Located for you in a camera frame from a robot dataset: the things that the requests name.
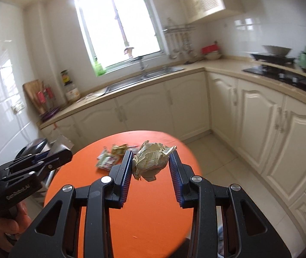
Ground chrome kitchen faucet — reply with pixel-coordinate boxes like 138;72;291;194
124;46;149;79

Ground upper lattice cabinet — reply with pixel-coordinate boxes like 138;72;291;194
179;0;244;24

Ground large glass jar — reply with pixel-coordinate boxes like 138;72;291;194
64;81;81;103

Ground gold snack wrapper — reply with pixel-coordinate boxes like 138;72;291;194
111;144;128;157

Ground hanging utensil rack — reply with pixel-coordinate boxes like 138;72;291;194
163;17;197;60

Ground green dish soap bottle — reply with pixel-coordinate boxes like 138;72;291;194
93;58;106;77

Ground yellow label bottle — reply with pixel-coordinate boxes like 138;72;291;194
60;70;71;85

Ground knife rack with red handles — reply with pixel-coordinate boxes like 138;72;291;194
36;81;60;122

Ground wall power outlet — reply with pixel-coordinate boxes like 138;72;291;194
11;100;25;115

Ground black rice cooker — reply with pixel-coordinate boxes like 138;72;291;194
15;138;48;159

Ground person's left hand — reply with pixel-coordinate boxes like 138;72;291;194
0;201;32;252

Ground orange round table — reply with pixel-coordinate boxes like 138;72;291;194
45;131;201;257

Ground wooden cutting board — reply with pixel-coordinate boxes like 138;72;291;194
23;79;46;115

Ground black gas stove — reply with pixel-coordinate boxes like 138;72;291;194
242;65;306;92

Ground cream lower cabinets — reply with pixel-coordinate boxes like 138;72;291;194
42;72;306;235

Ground kitchen window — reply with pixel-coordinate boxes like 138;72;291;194
75;0;166;72

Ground green snack wrapper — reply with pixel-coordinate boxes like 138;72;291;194
96;147;120;171

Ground stainless steel sink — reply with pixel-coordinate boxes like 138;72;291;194
105;66;184;94

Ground red lidded container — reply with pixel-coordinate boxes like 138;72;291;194
201;44;219;55

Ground white bowl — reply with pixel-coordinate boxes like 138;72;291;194
204;51;222;61

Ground beige paper ball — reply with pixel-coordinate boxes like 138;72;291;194
132;140;177;182

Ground steel wok on stove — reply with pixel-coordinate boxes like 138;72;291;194
263;45;292;57

